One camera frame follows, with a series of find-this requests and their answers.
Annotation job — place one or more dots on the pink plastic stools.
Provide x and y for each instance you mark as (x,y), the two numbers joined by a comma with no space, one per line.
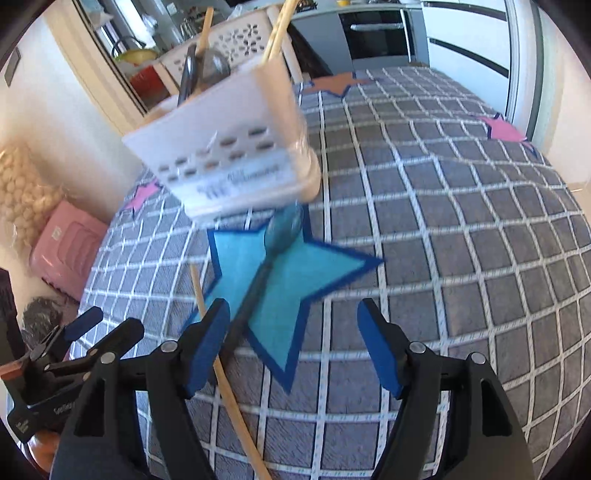
(66,249)

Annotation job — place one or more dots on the yellow basin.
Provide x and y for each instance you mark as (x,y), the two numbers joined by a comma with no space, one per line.
(137,57)

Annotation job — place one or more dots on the plain wooden chopstick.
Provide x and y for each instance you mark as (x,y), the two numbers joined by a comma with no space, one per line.
(279,31)
(227,396)

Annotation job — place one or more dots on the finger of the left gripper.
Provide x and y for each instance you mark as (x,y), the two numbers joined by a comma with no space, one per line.
(51,353)

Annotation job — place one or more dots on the grey checkered tablecloth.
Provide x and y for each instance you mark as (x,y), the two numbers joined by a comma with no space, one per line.
(461,232)

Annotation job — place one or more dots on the white refrigerator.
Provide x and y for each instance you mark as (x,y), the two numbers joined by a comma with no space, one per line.
(469,41)

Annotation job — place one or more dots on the bag of puffed snacks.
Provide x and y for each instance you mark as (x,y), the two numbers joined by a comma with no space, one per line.
(27,201)

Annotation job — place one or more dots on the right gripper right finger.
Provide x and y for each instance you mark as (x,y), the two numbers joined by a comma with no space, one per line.
(483,438)

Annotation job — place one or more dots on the red plastic basket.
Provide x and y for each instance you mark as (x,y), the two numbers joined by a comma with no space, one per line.
(148,86)

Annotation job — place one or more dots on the white flower-cutout cart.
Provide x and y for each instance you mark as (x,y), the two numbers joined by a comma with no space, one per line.
(241,39)

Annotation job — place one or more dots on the plain bamboo chopstick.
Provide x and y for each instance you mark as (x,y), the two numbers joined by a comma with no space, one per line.
(202,43)

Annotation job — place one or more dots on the grey wall switch panel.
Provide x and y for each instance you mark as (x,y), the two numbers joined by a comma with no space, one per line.
(12,66)

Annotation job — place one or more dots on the black built-in oven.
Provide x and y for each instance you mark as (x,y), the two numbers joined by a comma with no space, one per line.
(378,33)

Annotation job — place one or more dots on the white plastic utensil holder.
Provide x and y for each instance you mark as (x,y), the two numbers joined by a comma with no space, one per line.
(241,144)

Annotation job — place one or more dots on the person's left hand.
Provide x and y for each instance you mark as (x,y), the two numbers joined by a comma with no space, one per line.
(43,447)

